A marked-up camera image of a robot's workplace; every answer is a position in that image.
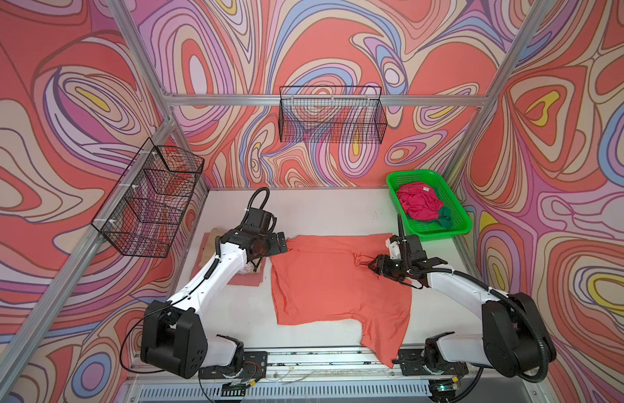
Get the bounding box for aluminium frame horizontal back bar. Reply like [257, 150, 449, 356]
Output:
[165, 93, 489, 107]

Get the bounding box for folded pink t shirt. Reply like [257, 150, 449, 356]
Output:
[191, 228, 267, 287]

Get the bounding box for aluminium frame post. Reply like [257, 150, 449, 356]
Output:
[443, 0, 555, 186]
[106, 0, 210, 192]

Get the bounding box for white vented cable duct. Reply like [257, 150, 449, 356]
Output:
[129, 379, 432, 402]

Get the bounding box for magenta t shirt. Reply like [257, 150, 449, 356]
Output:
[396, 181, 444, 222]

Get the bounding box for aluminium frame left side bar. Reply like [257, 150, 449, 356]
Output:
[0, 100, 173, 402]

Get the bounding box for black wire basket wall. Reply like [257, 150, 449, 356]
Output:
[278, 85, 388, 144]
[91, 139, 204, 259]

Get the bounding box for coral orange t shirt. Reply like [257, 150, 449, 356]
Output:
[271, 233, 412, 367]

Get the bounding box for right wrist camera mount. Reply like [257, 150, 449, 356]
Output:
[386, 238, 402, 260]

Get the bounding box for green plastic basket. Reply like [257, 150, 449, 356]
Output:
[386, 170, 472, 241]

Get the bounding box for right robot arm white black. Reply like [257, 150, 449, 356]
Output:
[368, 228, 557, 383]

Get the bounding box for dark green t shirt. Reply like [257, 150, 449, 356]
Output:
[426, 205, 453, 230]

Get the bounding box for aluminium front rail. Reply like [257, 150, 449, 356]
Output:
[128, 344, 539, 382]

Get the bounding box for aluminium frame left post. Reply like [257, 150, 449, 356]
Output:
[106, 0, 210, 192]

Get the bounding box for black wire basket left wall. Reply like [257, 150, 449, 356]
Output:
[91, 139, 204, 259]

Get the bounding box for black wire basket back wall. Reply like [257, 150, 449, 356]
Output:
[278, 85, 388, 144]

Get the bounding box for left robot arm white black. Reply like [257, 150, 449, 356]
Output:
[140, 187, 288, 379]

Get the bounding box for folded beige t shirt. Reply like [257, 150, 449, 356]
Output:
[198, 228, 266, 281]

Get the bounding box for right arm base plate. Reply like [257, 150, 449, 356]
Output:
[393, 346, 469, 376]

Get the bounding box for aluminium frame right post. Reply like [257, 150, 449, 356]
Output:
[443, 0, 555, 186]

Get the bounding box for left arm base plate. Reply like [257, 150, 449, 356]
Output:
[198, 350, 268, 381]

